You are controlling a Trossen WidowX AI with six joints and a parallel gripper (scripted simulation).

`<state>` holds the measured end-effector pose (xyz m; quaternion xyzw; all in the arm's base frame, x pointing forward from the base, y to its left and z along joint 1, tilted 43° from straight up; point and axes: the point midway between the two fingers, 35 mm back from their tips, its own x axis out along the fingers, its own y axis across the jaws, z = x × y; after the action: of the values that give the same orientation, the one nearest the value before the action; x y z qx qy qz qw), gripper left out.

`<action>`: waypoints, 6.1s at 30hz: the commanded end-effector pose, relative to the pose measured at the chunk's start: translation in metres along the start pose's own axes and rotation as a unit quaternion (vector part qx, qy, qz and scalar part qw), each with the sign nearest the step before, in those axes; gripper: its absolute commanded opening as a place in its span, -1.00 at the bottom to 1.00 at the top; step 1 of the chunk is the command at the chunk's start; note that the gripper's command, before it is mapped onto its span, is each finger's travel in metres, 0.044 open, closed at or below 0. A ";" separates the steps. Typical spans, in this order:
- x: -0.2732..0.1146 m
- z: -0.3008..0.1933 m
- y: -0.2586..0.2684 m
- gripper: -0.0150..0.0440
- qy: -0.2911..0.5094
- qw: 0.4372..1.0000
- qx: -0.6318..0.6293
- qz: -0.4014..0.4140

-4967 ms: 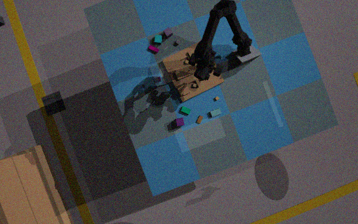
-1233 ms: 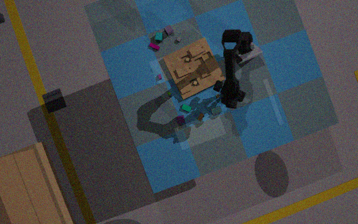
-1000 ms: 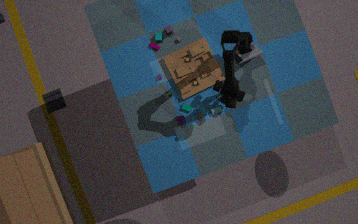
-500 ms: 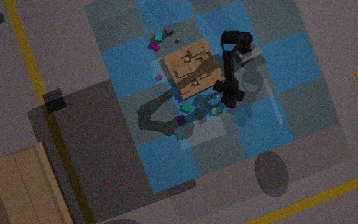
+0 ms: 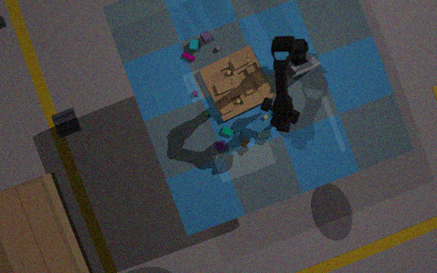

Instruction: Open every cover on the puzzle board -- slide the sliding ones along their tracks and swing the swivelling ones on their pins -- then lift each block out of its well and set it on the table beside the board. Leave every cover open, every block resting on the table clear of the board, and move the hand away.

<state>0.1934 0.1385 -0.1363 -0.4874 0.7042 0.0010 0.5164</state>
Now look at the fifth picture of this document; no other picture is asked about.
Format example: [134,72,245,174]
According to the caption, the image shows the small orange flat tile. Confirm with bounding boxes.
[241,138,248,147]

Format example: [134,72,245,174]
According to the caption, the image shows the magenta rectangular bar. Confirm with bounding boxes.
[182,52,195,61]

